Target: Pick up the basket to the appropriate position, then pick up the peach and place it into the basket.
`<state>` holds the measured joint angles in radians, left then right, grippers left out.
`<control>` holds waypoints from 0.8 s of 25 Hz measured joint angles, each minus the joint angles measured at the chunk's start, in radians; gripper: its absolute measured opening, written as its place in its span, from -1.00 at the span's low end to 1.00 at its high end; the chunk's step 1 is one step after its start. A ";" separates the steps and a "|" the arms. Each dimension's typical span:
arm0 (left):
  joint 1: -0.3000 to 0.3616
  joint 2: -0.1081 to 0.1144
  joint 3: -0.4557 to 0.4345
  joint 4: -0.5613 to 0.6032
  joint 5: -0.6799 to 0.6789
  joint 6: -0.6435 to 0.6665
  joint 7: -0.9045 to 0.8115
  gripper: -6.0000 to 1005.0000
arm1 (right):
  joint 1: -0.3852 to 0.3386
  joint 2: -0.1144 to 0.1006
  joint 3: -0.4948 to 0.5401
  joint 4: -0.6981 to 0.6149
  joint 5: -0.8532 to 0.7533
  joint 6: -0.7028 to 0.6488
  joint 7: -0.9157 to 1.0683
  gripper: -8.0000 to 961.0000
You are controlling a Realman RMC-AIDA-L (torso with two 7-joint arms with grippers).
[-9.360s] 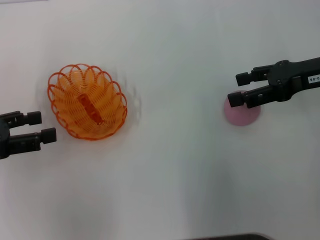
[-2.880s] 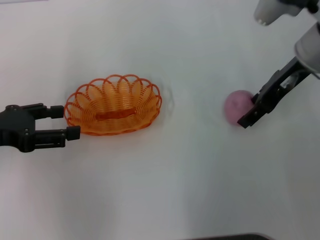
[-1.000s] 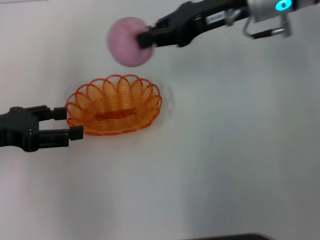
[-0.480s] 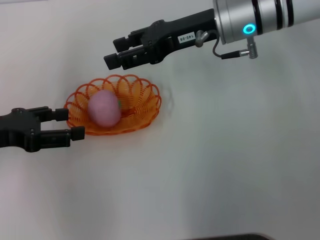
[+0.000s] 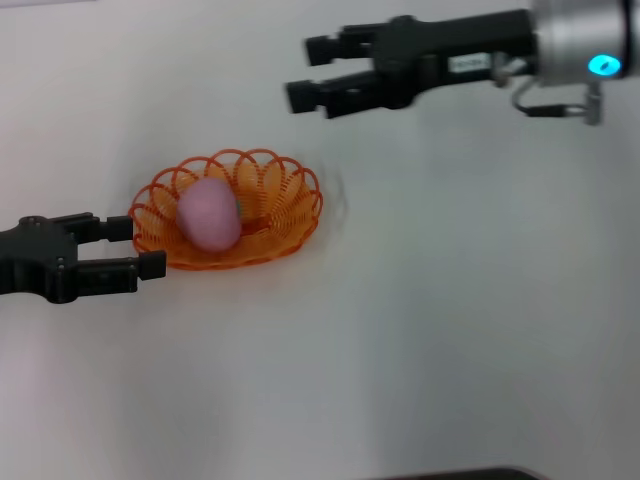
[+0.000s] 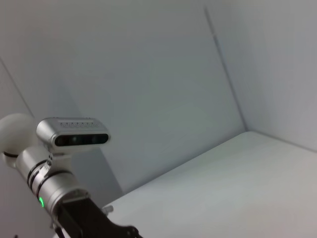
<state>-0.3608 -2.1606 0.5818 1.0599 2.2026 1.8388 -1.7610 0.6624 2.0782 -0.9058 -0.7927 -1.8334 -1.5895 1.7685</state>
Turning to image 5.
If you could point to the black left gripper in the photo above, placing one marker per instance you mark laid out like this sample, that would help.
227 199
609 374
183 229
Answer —
35 260

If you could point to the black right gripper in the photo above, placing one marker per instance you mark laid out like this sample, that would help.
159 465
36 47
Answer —
450 55

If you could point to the pink peach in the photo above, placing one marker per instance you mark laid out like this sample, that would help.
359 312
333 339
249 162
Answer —
207 217

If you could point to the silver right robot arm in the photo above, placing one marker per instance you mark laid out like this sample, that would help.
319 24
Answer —
580 35

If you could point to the black robot chest cover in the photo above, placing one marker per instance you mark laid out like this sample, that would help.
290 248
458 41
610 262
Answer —
455 474

